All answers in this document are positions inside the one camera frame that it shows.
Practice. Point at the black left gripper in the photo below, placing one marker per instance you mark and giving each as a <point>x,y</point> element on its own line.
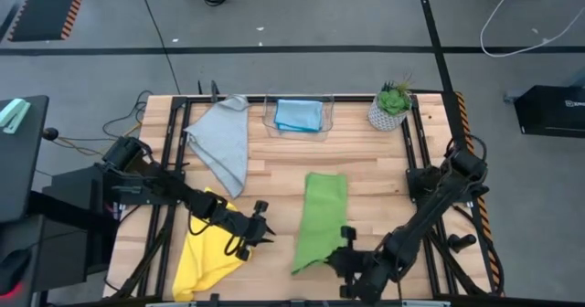
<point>247,229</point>

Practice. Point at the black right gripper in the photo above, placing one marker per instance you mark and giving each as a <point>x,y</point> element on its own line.
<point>365,270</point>

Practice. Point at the green microfiber towel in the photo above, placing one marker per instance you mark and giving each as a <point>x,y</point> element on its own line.
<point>320,206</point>

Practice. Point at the yellow microfiber towel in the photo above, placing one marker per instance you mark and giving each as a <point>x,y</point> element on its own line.
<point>205,266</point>

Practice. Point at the blue microfiber towel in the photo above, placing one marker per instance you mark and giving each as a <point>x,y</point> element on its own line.
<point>297,115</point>

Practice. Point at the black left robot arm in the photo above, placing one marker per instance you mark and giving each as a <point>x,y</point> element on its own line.
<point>173,190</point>

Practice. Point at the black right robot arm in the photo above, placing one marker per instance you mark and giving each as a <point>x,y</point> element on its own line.
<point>434,206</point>

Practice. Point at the grey microfiber towel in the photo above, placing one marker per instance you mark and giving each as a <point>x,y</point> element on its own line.
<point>221,142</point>

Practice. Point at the clear plastic bin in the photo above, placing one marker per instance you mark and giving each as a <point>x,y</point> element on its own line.
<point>269,115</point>

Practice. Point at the succulent in patterned white pot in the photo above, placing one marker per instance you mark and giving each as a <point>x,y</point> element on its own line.
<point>388,110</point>

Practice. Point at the orange black hazard strip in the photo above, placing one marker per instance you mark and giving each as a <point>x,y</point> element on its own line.
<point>461,110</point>

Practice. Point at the black equipment cart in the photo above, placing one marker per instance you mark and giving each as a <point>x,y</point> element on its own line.
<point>55,252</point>

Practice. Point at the black round knob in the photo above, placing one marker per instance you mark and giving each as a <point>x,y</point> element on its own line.
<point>50,134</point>

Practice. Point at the black equipment case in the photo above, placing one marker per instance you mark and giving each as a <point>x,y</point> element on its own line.
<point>548,115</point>

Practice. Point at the black computer mouse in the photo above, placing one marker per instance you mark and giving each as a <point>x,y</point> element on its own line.
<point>13,270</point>

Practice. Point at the black desk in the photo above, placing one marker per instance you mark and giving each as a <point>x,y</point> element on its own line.
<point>18,170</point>

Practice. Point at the mint green stapler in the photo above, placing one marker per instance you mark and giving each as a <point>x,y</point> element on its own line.
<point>13,114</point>

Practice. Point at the black orange-edged floor mat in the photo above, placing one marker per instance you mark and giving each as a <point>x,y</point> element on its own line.
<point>45,10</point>

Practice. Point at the black clamp post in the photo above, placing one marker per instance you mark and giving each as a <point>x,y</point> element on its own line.
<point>199,88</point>
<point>215,91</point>

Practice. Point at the black metal table frame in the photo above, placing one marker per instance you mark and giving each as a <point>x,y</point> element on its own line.
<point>352,98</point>

